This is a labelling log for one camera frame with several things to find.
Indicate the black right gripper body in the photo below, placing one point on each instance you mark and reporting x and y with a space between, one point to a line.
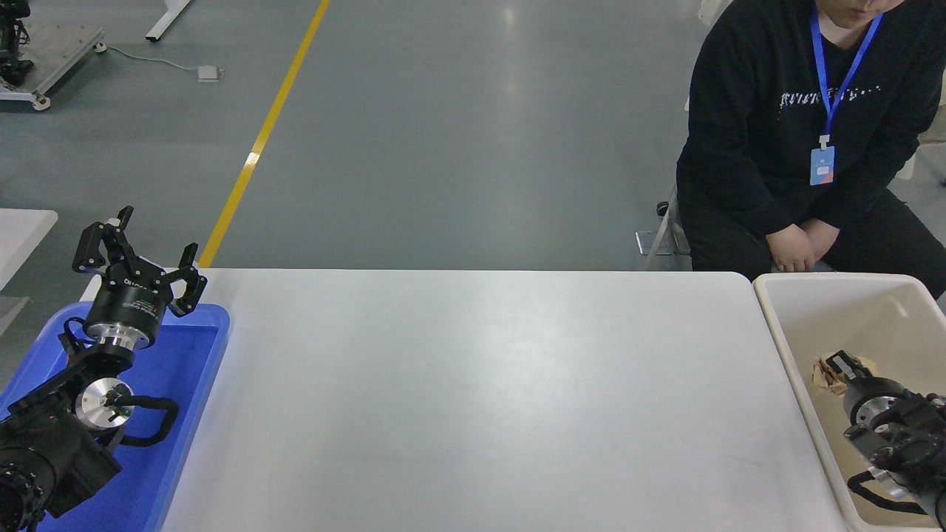
868 390

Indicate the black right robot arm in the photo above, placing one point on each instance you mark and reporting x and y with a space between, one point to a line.
909 443

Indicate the white desk leg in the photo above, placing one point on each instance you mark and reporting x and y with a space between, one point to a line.
166 18

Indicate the black machine on platform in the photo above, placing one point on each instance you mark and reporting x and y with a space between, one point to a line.
13 44

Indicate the person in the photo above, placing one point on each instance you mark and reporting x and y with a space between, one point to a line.
754 111

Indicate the tan paper ball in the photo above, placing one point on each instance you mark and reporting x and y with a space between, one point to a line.
819 373

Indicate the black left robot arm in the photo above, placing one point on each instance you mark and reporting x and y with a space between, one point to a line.
44 443

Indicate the grey wheeled platform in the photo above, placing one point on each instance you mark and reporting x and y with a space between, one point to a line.
59 55

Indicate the person's right hand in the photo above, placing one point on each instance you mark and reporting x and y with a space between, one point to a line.
789 247

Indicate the large pale plastic bin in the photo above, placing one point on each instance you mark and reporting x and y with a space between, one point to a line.
813 310

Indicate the silver floor plate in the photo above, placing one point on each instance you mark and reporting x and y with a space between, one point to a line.
644 240

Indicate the small white side table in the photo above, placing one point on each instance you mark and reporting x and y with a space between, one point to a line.
22 236

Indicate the person's left hand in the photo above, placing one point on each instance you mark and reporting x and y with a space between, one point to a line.
824 236

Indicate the blue plastic tray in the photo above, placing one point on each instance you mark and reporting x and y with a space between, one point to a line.
185 384

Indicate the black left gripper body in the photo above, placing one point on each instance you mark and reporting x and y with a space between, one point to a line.
129 303

